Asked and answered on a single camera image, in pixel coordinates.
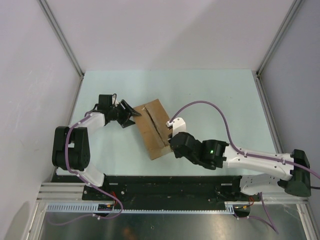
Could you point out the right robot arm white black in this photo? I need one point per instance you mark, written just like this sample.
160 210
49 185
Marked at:
279 172

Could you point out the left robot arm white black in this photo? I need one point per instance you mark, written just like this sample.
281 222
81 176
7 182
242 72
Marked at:
71 145

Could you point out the aluminium frame post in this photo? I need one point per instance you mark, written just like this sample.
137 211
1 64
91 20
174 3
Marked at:
53 22
280 34

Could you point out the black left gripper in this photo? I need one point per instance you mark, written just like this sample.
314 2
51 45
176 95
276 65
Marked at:
126 113

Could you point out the aluminium front rail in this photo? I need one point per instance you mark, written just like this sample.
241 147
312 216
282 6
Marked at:
72 192

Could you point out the brown cardboard express box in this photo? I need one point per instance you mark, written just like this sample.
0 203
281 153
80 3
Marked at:
152 127

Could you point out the right aluminium frame post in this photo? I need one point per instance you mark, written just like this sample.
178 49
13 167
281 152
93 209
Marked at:
280 34

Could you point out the left aluminium frame post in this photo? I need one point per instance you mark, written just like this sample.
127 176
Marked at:
53 22

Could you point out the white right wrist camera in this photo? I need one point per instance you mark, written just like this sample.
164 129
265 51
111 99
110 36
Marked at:
177 125

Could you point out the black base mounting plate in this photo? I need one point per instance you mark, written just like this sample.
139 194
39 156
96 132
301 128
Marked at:
177 193

